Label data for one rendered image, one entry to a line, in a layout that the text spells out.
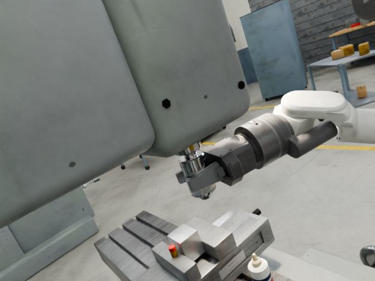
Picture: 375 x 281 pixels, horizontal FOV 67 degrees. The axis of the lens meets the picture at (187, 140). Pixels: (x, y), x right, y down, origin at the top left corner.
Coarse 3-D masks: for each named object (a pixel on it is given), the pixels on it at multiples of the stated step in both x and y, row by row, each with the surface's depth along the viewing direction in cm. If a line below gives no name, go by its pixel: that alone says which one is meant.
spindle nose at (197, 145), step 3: (195, 144) 46; (198, 144) 47; (195, 147) 46; (198, 147) 47; (183, 150) 46; (186, 150) 46; (189, 150) 46; (192, 150) 46; (195, 150) 46; (177, 153) 47; (180, 153) 47; (183, 153) 46; (186, 153) 46; (189, 153) 46
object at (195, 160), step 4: (200, 152) 49; (196, 156) 47; (200, 156) 47; (204, 156) 48; (180, 160) 48; (184, 160) 48; (188, 160) 47; (192, 160) 47; (196, 160) 47; (200, 160) 47; (180, 164) 48; (184, 164) 47; (188, 164) 47; (192, 164) 47
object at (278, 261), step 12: (264, 252) 84; (276, 252) 82; (276, 264) 78; (288, 264) 76; (300, 264) 75; (312, 264) 73; (288, 276) 73; (300, 276) 71; (312, 276) 70; (324, 276) 69; (336, 276) 68
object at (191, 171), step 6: (204, 162) 48; (186, 168) 47; (192, 168) 47; (198, 168) 47; (186, 174) 48; (192, 174) 47; (186, 180) 49; (210, 186) 48; (216, 186) 50; (192, 192) 49; (198, 192) 48; (204, 192) 48; (210, 192) 48
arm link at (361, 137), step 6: (360, 108) 53; (360, 114) 51; (366, 114) 51; (372, 114) 51; (360, 120) 51; (366, 120) 50; (372, 120) 50; (360, 126) 51; (366, 126) 50; (372, 126) 50; (360, 132) 51; (366, 132) 51; (372, 132) 50; (360, 138) 52; (366, 138) 51; (372, 138) 51
